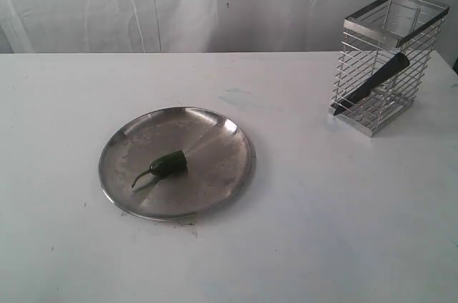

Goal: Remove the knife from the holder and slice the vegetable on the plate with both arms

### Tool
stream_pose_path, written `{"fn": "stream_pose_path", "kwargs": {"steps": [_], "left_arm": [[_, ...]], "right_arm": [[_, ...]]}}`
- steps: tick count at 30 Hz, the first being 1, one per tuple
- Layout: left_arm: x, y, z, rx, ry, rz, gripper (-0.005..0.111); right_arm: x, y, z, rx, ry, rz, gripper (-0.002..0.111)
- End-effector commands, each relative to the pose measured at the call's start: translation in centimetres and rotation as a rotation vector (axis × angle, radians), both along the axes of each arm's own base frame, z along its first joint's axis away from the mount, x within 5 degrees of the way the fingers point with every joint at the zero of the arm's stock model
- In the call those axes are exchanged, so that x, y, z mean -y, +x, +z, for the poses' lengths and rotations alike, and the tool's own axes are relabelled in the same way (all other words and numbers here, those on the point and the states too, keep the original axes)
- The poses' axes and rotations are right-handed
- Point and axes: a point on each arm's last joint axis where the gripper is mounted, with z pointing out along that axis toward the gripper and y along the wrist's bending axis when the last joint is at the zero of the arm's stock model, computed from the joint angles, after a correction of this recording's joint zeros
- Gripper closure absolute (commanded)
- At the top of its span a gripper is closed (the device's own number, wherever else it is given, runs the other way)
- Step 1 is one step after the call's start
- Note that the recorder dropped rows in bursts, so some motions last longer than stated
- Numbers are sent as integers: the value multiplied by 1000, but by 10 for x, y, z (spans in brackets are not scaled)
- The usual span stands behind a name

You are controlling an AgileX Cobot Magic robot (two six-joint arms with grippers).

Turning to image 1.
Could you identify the round steel plate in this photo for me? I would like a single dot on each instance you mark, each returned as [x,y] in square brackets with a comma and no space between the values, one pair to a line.
[220,160]

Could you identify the black handled kitchen knife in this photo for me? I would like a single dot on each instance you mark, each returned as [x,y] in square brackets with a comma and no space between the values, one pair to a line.
[395,65]

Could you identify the green jalapeno pepper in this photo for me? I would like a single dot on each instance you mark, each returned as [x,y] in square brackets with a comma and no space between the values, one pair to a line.
[164,166]

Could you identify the wire metal utensil holder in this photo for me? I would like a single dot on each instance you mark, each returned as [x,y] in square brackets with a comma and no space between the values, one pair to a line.
[387,46]

